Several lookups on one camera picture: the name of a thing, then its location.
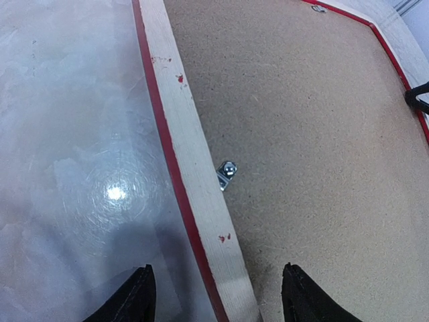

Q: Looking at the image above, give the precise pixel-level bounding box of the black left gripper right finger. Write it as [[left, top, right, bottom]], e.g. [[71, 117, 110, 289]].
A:
[[282, 263, 361, 322]]

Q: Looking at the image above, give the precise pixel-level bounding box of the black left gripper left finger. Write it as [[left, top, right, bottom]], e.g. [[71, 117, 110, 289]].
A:
[[84, 264, 156, 322]]

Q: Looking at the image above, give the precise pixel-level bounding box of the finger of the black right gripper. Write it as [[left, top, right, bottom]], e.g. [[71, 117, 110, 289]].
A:
[[404, 82, 429, 113]]

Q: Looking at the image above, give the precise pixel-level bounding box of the red wooden picture frame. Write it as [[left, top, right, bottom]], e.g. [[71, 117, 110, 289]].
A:
[[135, 1, 428, 321]]

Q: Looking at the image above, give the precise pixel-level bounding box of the silver top turn clip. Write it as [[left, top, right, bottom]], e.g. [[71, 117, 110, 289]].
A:
[[311, 5, 328, 13]]

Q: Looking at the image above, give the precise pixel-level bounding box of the silver metal turn clip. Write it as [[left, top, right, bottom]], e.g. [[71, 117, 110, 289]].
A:
[[217, 161, 238, 192]]

